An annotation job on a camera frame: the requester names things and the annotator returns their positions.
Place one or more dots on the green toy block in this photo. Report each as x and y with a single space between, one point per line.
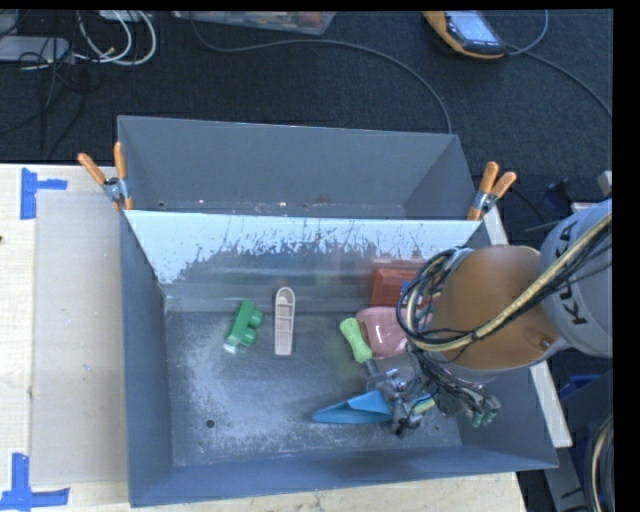
242 325

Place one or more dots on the beige toy boat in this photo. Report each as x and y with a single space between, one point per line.
284 325

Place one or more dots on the pale wood flat board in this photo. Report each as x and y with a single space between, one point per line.
75 340

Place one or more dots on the pink cup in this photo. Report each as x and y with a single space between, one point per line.
382 332

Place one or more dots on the red-brown box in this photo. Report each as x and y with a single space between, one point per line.
392 287

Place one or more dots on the blue pointed plastic scoop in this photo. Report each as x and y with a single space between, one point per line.
355 411

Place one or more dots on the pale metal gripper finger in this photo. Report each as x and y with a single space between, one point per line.
384 384
404 417

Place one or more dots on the grey metal bin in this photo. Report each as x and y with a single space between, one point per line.
260 390

